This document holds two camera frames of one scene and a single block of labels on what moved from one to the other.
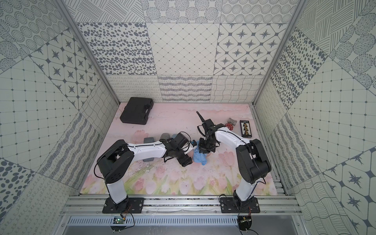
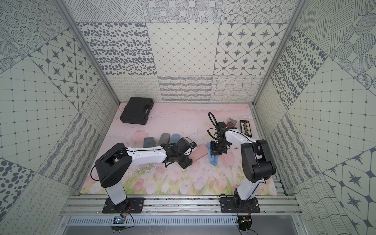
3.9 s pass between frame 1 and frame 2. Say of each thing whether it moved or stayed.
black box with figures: stayed
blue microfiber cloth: moved
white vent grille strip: stayed
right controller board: stayed
